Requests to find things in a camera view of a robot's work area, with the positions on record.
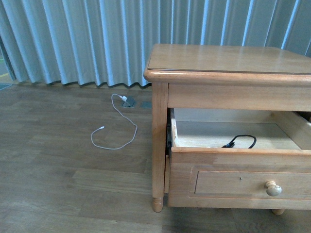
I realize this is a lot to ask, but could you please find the wooden drawer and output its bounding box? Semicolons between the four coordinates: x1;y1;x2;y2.
168;108;311;210

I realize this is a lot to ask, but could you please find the black charger cable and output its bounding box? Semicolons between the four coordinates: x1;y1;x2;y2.
221;134;257;150

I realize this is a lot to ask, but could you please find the round wooden upper drawer knob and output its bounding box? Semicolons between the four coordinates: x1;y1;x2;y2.
265;181;282;197

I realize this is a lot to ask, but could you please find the closed grey floor socket cover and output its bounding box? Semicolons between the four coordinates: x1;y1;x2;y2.
140;101;152;109

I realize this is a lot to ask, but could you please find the open grey floor socket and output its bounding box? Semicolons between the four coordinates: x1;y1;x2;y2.
121;96;137;108

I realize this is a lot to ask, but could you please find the wooden nightstand cabinet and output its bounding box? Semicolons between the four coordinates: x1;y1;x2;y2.
144;44;311;212

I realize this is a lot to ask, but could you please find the pale green pleated curtain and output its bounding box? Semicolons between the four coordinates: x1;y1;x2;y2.
0;0;311;86

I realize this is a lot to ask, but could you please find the white cable on floor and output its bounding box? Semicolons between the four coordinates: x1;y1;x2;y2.
90;93;138;150

